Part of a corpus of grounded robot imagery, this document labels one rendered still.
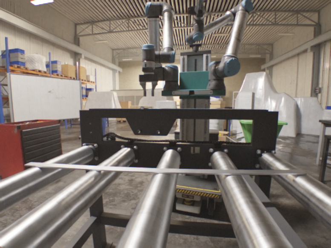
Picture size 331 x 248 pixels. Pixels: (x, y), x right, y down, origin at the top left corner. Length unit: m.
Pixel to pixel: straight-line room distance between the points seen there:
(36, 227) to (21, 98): 4.83
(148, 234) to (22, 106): 5.02
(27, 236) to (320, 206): 0.83
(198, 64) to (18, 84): 4.41
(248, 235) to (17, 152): 2.70
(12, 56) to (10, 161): 9.19
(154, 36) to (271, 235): 1.64
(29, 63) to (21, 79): 7.23
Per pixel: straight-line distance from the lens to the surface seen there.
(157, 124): 1.09
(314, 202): 0.76
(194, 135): 1.99
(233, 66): 1.59
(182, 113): 1.06
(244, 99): 4.62
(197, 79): 1.88
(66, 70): 14.21
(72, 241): 1.36
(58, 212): 0.59
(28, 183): 0.88
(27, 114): 5.30
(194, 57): 2.02
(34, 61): 12.24
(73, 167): 0.84
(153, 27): 1.74
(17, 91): 5.26
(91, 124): 1.27
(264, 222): 0.51
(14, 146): 2.83
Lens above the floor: 1.20
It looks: 7 degrees down
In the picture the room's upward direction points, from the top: straight up
